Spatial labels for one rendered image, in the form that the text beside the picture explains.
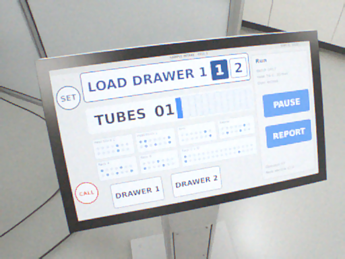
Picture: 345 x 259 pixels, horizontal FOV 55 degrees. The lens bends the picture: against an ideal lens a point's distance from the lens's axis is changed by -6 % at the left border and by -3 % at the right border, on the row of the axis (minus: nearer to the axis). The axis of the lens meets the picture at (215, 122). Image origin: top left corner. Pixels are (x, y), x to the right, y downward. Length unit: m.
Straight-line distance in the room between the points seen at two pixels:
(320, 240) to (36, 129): 1.69
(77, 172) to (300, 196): 1.41
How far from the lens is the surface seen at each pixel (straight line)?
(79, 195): 0.65
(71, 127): 0.62
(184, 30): 1.36
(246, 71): 0.64
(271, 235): 1.73
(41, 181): 1.98
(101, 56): 0.61
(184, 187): 0.65
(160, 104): 0.61
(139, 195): 0.64
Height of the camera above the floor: 1.56
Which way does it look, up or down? 48 degrees down
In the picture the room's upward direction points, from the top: 6 degrees clockwise
